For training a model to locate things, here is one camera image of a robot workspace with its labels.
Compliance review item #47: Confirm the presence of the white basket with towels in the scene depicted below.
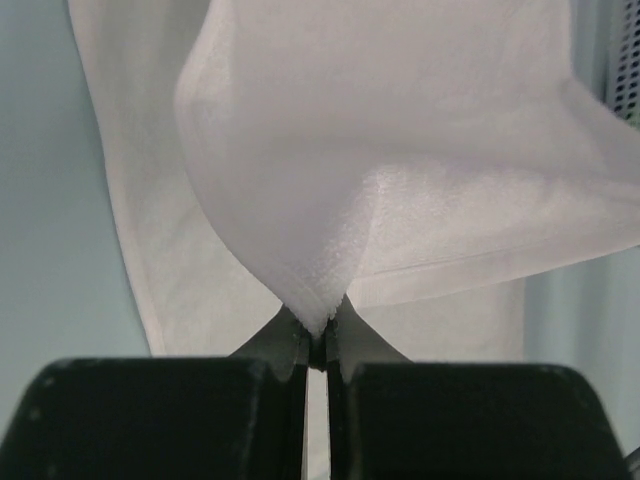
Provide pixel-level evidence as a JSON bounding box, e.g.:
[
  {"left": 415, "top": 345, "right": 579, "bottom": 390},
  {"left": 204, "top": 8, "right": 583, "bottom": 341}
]
[{"left": 605, "top": 0, "right": 640, "bottom": 129}]

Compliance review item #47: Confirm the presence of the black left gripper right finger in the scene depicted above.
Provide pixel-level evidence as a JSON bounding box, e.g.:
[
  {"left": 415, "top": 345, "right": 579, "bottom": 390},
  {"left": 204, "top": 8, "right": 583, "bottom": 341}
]
[{"left": 323, "top": 300, "right": 631, "bottom": 479}]

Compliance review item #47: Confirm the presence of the white towel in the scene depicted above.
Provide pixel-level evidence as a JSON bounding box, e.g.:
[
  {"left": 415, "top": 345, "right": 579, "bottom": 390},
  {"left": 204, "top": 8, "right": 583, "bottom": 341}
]
[{"left": 69, "top": 1, "right": 639, "bottom": 360}]

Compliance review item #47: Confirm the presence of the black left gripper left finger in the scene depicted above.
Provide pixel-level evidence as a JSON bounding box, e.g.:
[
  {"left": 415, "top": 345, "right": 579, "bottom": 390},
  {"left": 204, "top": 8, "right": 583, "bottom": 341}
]
[{"left": 1, "top": 309, "right": 310, "bottom": 479}]

